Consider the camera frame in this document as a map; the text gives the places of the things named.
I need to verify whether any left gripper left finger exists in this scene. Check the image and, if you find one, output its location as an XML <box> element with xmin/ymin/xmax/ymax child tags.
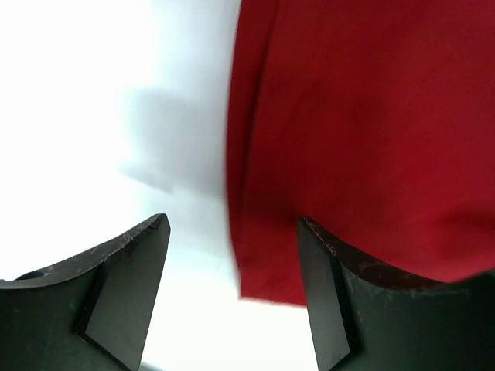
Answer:
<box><xmin>1</xmin><ymin>213</ymin><xmax>170</xmax><ymax>370</ymax></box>

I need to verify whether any dark red t shirt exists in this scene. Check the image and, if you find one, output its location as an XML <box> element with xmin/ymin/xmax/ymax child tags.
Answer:
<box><xmin>226</xmin><ymin>1</ymin><xmax>494</xmax><ymax>305</ymax></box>

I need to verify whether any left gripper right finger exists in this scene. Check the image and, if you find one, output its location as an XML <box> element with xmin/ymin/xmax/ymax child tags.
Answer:
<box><xmin>297</xmin><ymin>217</ymin><xmax>494</xmax><ymax>370</ymax></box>

